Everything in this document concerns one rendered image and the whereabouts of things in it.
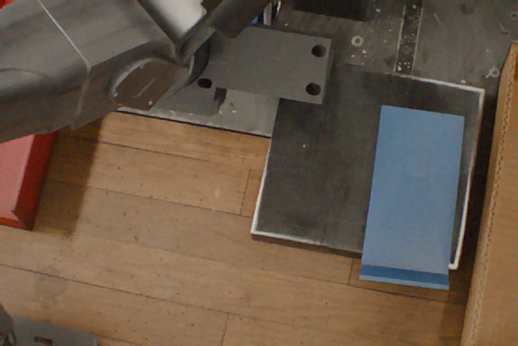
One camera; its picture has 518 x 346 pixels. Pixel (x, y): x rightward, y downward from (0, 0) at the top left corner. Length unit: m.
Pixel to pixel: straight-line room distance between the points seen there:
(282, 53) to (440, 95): 0.25
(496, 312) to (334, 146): 0.19
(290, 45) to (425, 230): 0.24
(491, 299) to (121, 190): 0.32
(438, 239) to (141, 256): 0.24
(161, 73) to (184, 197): 0.32
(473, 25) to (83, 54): 0.49
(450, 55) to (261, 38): 0.29
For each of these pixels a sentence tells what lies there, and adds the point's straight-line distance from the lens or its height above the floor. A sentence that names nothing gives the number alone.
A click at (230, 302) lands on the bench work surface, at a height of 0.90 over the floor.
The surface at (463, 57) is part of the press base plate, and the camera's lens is 0.97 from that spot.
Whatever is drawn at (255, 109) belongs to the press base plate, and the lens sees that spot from 0.95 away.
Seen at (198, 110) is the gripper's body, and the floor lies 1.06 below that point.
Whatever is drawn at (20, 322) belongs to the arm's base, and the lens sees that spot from 0.92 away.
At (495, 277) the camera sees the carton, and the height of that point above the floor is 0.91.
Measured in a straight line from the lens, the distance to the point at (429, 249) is 0.89.
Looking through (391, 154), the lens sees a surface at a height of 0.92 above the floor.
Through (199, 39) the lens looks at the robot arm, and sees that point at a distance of 0.66.
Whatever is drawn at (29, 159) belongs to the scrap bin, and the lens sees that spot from 0.90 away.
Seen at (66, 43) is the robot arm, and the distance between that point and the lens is 0.58.
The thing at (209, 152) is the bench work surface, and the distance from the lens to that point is 0.94.
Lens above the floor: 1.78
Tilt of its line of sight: 71 degrees down
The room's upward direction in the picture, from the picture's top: 9 degrees counter-clockwise
